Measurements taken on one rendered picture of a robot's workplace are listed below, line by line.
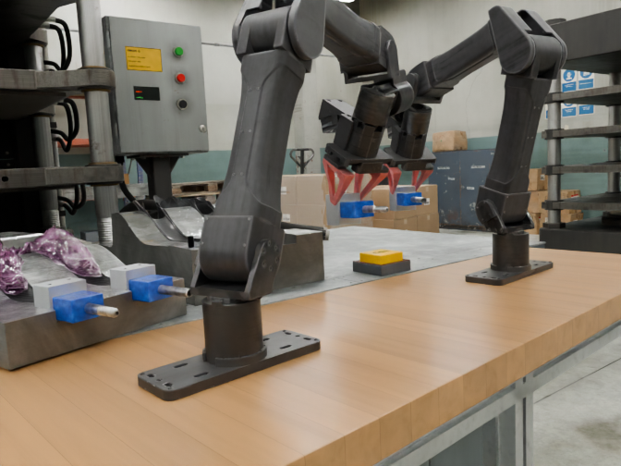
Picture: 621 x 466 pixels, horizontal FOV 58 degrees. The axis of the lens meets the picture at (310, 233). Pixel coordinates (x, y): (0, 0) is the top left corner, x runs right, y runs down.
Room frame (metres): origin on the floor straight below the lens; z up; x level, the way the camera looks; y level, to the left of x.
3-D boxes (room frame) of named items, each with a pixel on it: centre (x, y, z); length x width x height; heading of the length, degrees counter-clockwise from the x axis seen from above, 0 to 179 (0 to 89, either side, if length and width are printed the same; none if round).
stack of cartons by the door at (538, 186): (7.15, -3.01, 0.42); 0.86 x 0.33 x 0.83; 37
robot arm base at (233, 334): (0.59, 0.09, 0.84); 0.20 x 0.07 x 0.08; 132
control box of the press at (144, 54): (1.83, 0.48, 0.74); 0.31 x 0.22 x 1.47; 127
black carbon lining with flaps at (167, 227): (1.12, 0.23, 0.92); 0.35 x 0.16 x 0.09; 37
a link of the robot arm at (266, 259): (0.60, 0.09, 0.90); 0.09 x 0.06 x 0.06; 58
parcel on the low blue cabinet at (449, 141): (8.23, -2.08, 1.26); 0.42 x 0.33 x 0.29; 37
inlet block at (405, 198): (1.24, -0.23, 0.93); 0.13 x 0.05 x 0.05; 14
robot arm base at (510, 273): (0.99, -0.36, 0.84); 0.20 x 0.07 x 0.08; 132
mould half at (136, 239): (1.14, 0.23, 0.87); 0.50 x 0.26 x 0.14; 37
